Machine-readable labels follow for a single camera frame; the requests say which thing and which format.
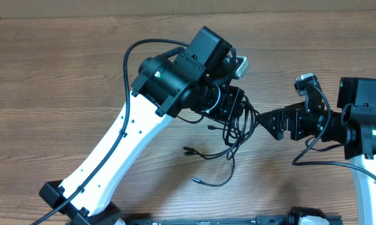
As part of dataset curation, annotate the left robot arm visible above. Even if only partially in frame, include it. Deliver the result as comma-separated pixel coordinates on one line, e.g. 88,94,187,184
39,27,249,224

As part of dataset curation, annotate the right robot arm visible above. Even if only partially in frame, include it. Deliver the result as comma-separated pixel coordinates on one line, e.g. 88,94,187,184
257,73,376,224

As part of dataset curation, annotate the black cable bundle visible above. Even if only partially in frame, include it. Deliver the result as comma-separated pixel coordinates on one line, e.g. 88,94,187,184
182,95,260,188

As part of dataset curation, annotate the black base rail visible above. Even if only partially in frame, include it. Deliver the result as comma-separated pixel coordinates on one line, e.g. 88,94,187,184
122,206,344,225

